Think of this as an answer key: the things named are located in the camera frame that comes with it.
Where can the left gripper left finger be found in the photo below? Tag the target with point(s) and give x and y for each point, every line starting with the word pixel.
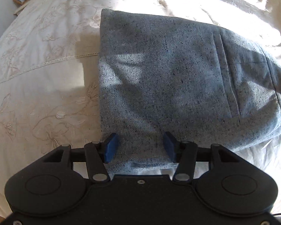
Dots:
pixel 109 148

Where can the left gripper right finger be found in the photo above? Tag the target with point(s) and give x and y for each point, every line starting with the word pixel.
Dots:
pixel 173 147

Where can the grey speckled pants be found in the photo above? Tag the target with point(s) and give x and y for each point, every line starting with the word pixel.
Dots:
pixel 200 82

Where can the cream embroidered bedspread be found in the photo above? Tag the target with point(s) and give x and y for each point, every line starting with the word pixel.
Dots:
pixel 48 71

